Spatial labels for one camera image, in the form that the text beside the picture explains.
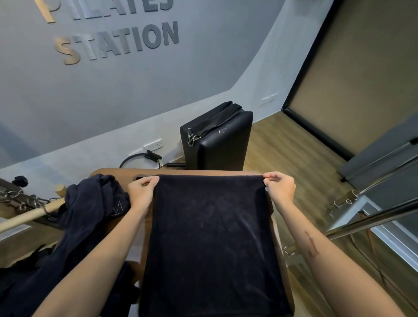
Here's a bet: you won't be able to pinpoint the person's right hand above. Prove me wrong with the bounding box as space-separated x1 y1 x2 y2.
263 171 297 209

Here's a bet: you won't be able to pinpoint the person's left hand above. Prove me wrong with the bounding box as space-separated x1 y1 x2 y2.
127 175 161 216

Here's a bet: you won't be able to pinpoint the dark navy towel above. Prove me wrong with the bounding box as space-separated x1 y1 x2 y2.
64 174 131 229
138 174 294 317
13 209 141 311

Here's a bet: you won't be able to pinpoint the person's left forearm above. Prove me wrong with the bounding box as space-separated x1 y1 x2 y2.
32 206 154 317

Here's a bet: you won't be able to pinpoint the person's right forearm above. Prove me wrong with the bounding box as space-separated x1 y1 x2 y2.
274 196 407 317

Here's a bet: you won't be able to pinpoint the brown wooden side table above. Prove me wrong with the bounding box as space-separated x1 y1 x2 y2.
88 168 296 314

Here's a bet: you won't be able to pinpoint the black padded box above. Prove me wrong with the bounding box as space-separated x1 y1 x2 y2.
179 101 254 171

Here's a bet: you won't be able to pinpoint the grey panel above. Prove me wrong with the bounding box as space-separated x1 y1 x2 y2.
338 111 418 196

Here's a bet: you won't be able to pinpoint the wooden roll bar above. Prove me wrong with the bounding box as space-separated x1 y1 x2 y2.
0 197 66 234

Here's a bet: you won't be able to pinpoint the chrome tower pole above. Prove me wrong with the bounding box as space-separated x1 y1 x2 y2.
0 178 66 226

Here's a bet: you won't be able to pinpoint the black exercise ring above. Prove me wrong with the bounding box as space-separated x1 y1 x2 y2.
119 150 163 170

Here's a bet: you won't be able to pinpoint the white wall socket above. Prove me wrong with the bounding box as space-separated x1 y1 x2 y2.
142 138 163 152

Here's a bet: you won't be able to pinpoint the wooden tower frame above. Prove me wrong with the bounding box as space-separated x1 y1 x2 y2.
0 184 67 229

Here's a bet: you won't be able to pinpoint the black strap with metal clips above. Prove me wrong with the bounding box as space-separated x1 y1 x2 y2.
186 101 243 147

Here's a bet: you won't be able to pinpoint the chrome frame pole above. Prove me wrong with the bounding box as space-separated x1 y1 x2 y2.
325 197 418 241

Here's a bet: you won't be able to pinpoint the silver metal frame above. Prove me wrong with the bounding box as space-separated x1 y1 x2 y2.
328 189 418 272

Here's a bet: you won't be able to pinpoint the brown blind with black frame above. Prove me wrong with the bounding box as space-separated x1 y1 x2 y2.
282 0 418 161

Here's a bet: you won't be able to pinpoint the grey wall letters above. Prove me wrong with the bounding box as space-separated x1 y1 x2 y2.
34 0 180 66

